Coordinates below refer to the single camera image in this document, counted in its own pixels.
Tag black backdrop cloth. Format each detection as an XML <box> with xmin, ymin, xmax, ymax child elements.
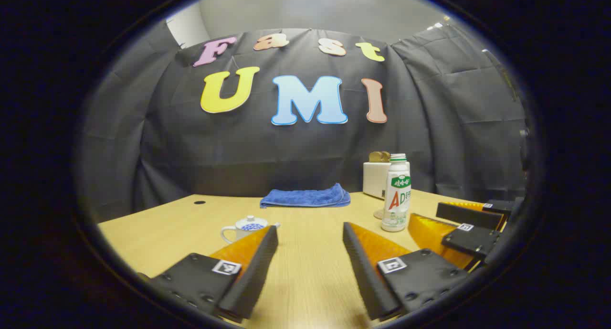
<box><xmin>79</xmin><ymin>26</ymin><xmax>530</xmax><ymax>222</ymax></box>

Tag blue towel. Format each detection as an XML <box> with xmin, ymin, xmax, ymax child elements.
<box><xmin>260</xmin><ymin>183</ymin><xmax>351</xmax><ymax>209</ymax></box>

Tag white green-label water bottle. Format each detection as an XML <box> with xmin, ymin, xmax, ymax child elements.
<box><xmin>381</xmin><ymin>153</ymin><xmax>412</xmax><ymax>233</ymax></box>

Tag white teacup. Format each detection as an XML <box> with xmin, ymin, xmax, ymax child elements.
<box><xmin>221</xmin><ymin>215</ymin><xmax>282</xmax><ymax>244</ymax></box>

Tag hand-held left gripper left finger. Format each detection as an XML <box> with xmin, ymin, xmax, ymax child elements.
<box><xmin>143</xmin><ymin>225</ymin><xmax>279</xmax><ymax>324</ymax></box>

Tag white blue-patterned teacup lid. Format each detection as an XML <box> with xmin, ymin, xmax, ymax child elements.
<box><xmin>237</xmin><ymin>215</ymin><xmax>269</xmax><ymax>232</ymax></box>

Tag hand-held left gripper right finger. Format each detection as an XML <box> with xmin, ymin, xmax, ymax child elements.
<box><xmin>342</xmin><ymin>222</ymin><xmax>472</xmax><ymax>322</ymax></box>

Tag white toaster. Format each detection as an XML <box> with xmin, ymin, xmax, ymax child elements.
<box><xmin>362</xmin><ymin>162</ymin><xmax>393</xmax><ymax>200</ymax></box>

